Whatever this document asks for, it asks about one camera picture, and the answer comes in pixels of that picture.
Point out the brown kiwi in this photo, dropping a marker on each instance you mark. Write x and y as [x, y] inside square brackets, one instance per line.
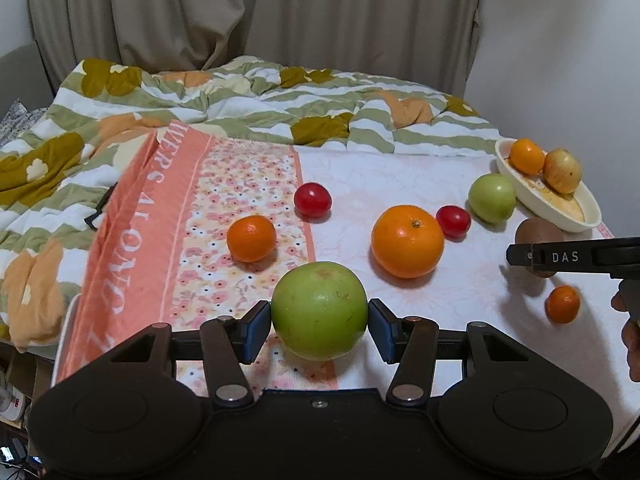
[537, 232]

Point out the large red tomato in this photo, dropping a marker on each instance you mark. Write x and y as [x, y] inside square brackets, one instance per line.
[312, 200]

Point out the grey patterned cloth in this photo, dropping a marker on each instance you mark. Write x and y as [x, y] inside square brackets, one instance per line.
[20, 120]

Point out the medium mandarin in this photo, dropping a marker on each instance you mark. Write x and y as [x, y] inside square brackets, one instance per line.
[251, 239]

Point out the small red tomato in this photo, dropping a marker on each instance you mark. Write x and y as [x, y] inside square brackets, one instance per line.
[453, 221]

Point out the person's right hand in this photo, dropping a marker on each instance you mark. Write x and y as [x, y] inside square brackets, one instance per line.
[632, 350]

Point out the white appliance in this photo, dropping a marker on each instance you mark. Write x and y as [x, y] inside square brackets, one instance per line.
[11, 404]

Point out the black eyeglasses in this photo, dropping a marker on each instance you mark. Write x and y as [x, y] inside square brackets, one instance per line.
[92, 222]

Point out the small mandarin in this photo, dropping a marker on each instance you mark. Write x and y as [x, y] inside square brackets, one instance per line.
[562, 304]

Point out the floral striped blanket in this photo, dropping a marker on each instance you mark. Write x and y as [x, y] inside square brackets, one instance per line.
[300, 100]

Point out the round orange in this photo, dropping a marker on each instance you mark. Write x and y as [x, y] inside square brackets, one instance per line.
[527, 156]

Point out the pink floral towel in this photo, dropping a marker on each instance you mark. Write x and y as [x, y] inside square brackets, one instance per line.
[450, 170]

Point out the beige curtain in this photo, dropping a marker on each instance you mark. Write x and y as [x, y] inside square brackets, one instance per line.
[250, 10]

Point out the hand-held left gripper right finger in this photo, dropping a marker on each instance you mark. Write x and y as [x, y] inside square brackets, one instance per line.
[381, 331]

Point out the white oval bowl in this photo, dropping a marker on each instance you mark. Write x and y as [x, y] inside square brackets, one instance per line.
[550, 210]

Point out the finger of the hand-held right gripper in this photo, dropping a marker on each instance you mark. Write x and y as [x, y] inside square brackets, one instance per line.
[575, 256]

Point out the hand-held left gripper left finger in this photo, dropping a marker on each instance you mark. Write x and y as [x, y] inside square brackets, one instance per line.
[257, 331]

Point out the small green apple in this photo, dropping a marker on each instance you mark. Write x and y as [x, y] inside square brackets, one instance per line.
[492, 198]

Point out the large orange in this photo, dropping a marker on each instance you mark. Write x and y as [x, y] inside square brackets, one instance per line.
[407, 242]

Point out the large green apple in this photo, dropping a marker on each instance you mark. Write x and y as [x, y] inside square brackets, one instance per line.
[320, 310]

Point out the yellow-brown round fruit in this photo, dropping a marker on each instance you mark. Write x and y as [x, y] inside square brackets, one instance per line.
[562, 171]

